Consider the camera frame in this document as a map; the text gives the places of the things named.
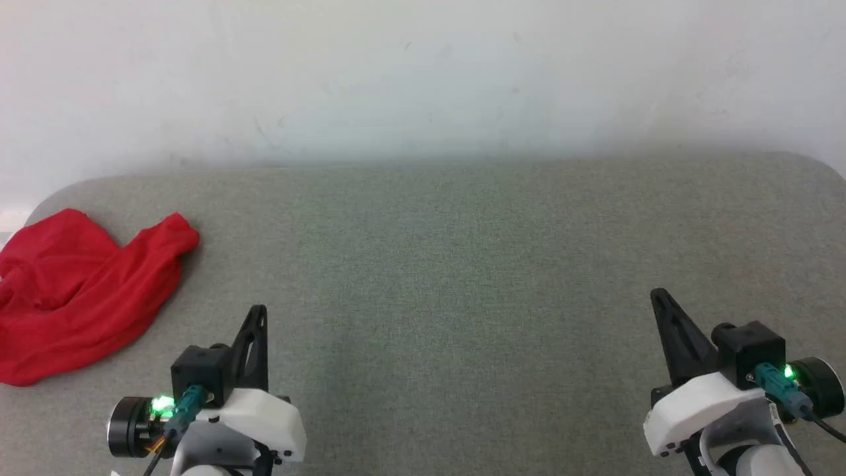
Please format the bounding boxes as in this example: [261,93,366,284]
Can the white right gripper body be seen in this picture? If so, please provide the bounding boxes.
[644,357,846,458]

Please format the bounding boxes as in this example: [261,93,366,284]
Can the grey fabric sofa surface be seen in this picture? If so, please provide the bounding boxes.
[0,152,846,476]

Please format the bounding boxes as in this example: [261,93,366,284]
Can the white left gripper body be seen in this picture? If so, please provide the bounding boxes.
[108,387,309,471]

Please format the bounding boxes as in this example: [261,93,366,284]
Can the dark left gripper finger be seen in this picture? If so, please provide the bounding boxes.
[229,305,270,392]

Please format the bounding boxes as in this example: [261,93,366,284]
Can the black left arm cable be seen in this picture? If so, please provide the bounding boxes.
[141,385,208,476]

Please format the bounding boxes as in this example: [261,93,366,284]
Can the red shorts with 23 print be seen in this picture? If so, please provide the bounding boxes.
[0,208,201,387]

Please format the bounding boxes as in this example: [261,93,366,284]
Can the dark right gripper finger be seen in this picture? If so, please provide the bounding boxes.
[650,288,722,388]

